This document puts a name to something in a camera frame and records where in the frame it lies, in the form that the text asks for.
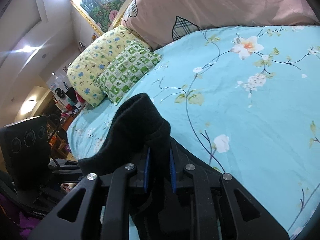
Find black pants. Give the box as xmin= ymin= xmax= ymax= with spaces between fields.
xmin=79 ymin=93 xmax=193 ymax=239

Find cluttered side desk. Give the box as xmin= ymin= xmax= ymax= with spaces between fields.
xmin=49 ymin=82 xmax=86 ymax=159

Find light blue floral bedsheet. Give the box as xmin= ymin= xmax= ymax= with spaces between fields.
xmin=67 ymin=25 xmax=319 ymax=239

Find green checkered pillow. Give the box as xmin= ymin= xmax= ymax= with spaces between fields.
xmin=94 ymin=40 xmax=162 ymax=105

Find yellow patterned pillow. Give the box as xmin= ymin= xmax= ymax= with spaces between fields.
xmin=67 ymin=25 xmax=151 ymax=107

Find large pink pillow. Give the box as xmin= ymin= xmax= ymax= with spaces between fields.
xmin=121 ymin=0 xmax=319 ymax=49

